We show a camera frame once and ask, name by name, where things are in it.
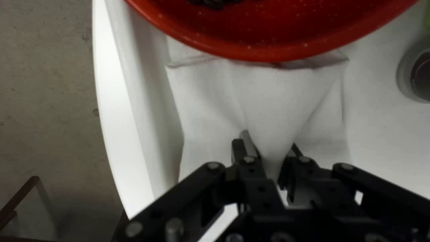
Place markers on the white towel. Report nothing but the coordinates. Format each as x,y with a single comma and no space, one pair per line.
278,105

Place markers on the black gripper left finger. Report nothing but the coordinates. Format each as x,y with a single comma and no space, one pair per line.
189,210

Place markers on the red bowl of coffee beans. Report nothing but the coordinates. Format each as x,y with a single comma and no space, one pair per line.
267,29

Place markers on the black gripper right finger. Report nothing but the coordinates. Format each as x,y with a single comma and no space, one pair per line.
353,204

